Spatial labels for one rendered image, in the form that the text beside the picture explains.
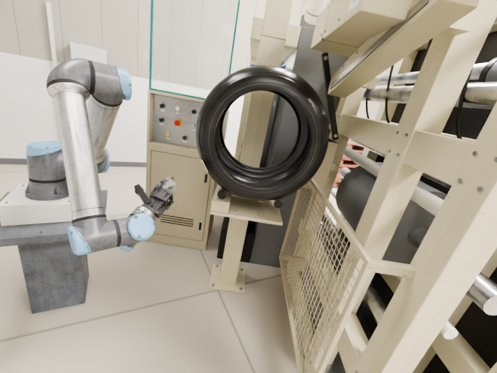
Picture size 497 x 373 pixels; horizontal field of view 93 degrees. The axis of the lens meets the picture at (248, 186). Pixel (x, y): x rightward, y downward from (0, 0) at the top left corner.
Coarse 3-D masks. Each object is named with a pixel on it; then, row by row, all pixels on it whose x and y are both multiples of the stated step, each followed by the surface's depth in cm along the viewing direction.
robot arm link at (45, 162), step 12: (36, 144) 114; (48, 144) 116; (60, 144) 118; (36, 156) 112; (48, 156) 114; (60, 156) 118; (36, 168) 114; (48, 168) 116; (60, 168) 119; (48, 180) 117
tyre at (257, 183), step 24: (240, 72) 94; (264, 72) 92; (288, 72) 94; (216, 96) 95; (288, 96) 93; (312, 96) 95; (216, 120) 97; (312, 120) 97; (216, 144) 129; (312, 144) 100; (216, 168) 105; (240, 168) 134; (264, 168) 136; (288, 168) 133; (312, 168) 105; (240, 192) 110; (264, 192) 109; (288, 192) 111
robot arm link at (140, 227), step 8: (136, 216) 78; (144, 216) 80; (120, 224) 75; (128, 224) 76; (136, 224) 77; (144, 224) 79; (152, 224) 81; (128, 232) 76; (136, 232) 76; (144, 232) 78; (152, 232) 80; (128, 240) 76; (136, 240) 78; (144, 240) 79
